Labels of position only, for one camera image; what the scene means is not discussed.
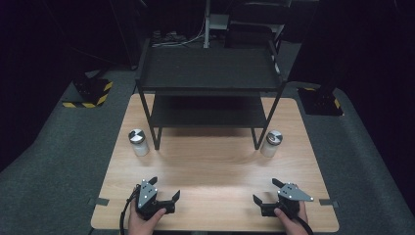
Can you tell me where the person's right hand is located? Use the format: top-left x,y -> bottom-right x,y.
273,201 -> 309,235

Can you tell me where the black yellow-striped stand base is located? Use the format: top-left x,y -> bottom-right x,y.
297,85 -> 346,118
61,72 -> 115,110

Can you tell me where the white cable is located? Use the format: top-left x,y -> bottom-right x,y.
152,19 -> 208,47

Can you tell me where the person's left hand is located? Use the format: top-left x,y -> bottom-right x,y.
127,184 -> 167,235

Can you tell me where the glass jar with metal lid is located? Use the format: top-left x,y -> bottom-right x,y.
259,129 -> 285,159
127,128 -> 152,158

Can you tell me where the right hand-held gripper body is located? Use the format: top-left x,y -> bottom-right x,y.
260,182 -> 315,219

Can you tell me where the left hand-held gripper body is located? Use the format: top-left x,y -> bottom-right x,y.
134,178 -> 176,220

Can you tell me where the black two-tier shelf rack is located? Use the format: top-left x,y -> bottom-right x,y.
134,36 -> 288,152

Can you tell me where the grey tape piece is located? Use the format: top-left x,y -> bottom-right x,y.
318,198 -> 341,209
87,197 -> 111,208

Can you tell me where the black chair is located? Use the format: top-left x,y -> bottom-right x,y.
224,2 -> 279,51

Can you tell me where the metal stand post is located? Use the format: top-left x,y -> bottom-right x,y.
203,0 -> 211,50

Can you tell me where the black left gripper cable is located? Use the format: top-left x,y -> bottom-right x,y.
118,187 -> 139,235

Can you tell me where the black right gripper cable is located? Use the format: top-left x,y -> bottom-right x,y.
295,214 -> 315,235

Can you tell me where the black power strip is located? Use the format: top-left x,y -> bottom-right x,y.
151,30 -> 179,45

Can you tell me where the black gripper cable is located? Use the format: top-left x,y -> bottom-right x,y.
118,187 -> 139,235
295,214 -> 315,235

